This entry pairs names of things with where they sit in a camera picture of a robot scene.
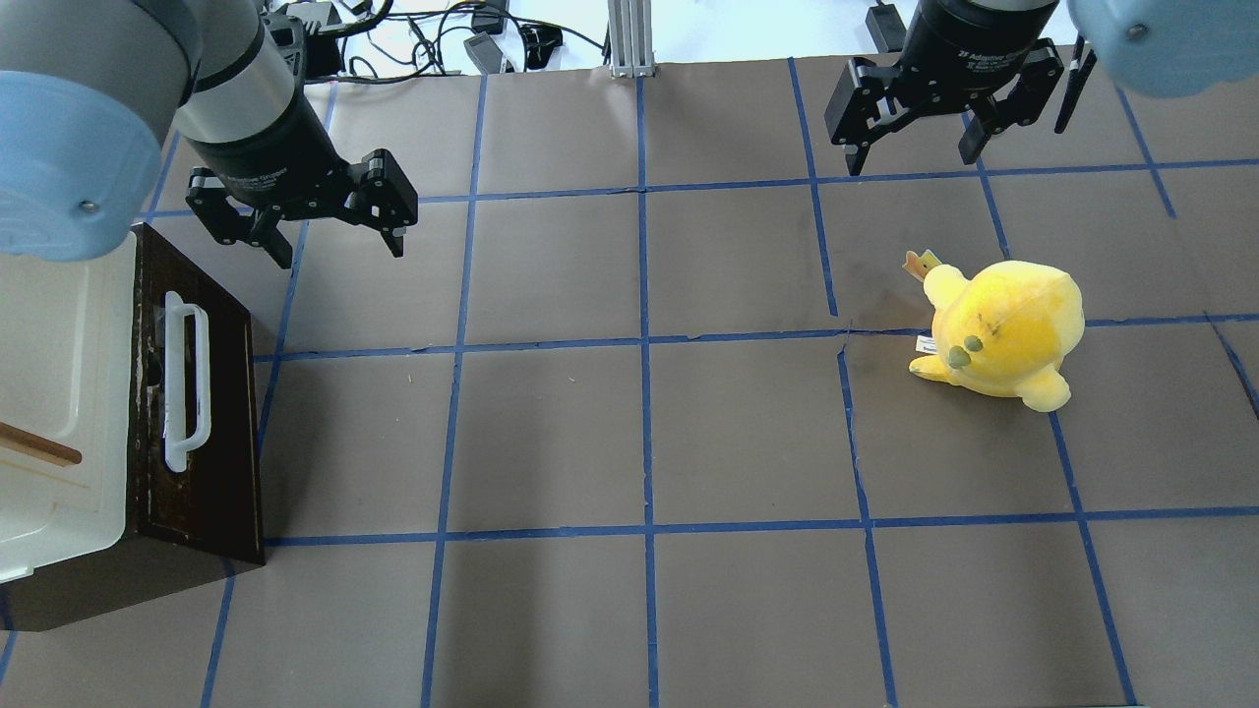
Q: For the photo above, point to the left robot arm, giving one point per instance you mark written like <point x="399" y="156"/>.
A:
<point x="91" y="89"/>

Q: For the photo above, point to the black power adapter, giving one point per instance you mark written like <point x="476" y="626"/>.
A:
<point x="487" y="56"/>

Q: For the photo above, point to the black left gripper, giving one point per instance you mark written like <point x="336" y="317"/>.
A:
<point x="268" y="146"/>

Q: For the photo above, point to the aluminium frame post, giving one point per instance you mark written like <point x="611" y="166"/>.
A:
<point x="630" y="50"/>

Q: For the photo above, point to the cream cabinet box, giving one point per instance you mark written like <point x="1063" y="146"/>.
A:
<point x="66" y="346"/>

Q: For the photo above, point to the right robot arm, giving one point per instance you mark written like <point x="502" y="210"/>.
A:
<point x="1165" y="49"/>

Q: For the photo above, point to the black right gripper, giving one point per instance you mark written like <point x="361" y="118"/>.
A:
<point x="969" y="39"/>

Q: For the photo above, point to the yellow plush toy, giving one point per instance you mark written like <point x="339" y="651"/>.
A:
<point x="1003" y="333"/>

